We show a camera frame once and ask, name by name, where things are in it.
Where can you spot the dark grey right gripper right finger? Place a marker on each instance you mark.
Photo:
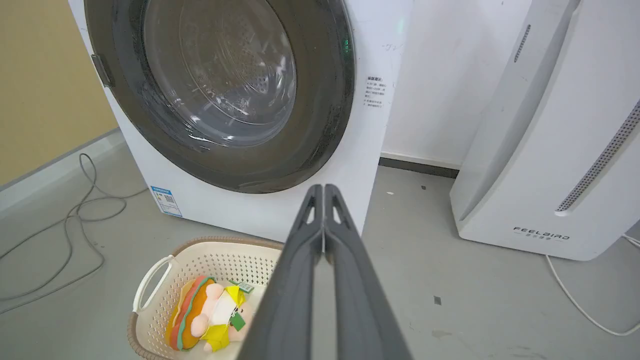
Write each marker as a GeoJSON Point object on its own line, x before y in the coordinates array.
{"type": "Point", "coordinates": [362, 300]}

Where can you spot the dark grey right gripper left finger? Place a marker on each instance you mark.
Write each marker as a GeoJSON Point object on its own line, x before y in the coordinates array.
{"type": "Point", "coordinates": [290, 295]}

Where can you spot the white front-load washing machine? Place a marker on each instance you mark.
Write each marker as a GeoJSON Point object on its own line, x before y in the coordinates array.
{"type": "Point", "coordinates": [310, 200]}

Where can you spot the round dark washing machine door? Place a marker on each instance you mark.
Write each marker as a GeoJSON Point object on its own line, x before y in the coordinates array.
{"type": "Point", "coordinates": [220, 90]}

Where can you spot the hamburger plush doll toy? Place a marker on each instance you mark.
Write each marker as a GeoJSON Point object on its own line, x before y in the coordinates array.
{"type": "Point", "coordinates": [205, 312]}

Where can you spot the cream perforated laundry basket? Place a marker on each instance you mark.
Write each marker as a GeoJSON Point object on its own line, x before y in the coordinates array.
{"type": "Point", "coordinates": [165, 280]}

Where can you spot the white Feelbird air purifier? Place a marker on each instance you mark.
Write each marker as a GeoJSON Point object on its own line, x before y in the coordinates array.
{"type": "Point", "coordinates": [555, 140]}

